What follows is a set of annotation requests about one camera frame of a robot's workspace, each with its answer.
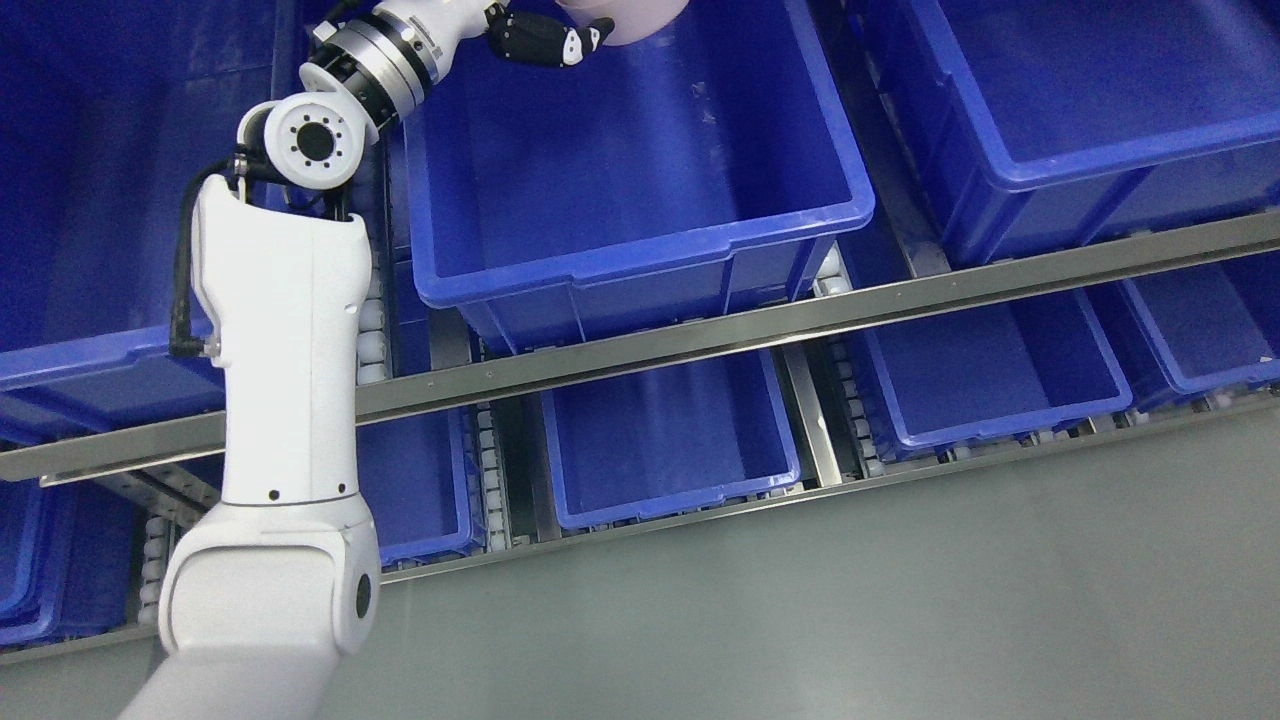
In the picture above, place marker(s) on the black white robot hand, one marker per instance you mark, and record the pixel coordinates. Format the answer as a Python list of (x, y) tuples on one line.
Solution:
[(530, 35)]

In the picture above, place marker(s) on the pink bowl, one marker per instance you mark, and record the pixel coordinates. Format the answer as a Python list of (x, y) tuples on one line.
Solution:
[(633, 20)]

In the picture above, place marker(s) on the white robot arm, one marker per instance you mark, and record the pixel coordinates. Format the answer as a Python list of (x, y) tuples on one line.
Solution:
[(279, 581)]

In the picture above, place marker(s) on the blue bin upper middle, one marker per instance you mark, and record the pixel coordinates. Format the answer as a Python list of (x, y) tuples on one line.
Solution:
[(703, 171)]

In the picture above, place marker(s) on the blue bin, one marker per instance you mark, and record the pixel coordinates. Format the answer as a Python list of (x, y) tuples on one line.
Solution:
[(985, 374), (1187, 333), (1039, 126), (67, 561), (681, 438), (703, 171), (420, 478), (109, 109)]

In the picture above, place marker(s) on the blue bin lower middle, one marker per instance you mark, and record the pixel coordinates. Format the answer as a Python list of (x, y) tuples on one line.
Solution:
[(681, 438)]

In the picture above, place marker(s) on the metal shelf rack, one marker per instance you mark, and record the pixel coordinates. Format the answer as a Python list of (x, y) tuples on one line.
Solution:
[(793, 327)]

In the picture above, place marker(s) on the blue bin upper left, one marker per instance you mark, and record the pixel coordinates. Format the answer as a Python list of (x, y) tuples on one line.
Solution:
[(109, 109)]

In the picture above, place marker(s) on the blue bin upper right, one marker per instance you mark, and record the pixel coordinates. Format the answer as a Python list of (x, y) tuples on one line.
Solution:
[(1039, 126)]

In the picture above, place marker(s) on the blue bin lower far left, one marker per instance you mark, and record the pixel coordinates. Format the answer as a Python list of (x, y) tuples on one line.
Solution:
[(67, 561)]

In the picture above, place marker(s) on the blue bin lower far right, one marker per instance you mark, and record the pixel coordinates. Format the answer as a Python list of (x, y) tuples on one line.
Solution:
[(1187, 333)]

